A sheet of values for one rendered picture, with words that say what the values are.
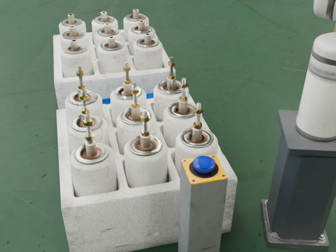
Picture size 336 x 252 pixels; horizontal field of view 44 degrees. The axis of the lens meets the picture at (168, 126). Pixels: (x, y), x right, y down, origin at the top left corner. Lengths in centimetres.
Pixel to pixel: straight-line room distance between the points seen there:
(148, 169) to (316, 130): 36
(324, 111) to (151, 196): 40
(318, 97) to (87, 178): 49
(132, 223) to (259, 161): 50
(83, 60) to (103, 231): 60
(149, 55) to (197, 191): 71
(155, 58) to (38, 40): 89
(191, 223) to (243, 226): 32
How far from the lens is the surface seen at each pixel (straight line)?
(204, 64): 183
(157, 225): 98
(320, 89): 84
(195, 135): 92
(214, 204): 79
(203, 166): 74
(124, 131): 99
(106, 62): 136
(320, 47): 82
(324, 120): 87
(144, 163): 89
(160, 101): 111
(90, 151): 89
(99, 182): 90
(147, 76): 136
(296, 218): 102
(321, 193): 98
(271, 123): 147
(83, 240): 98
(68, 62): 135
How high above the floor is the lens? 81
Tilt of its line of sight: 35 degrees down
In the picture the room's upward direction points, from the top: straight up
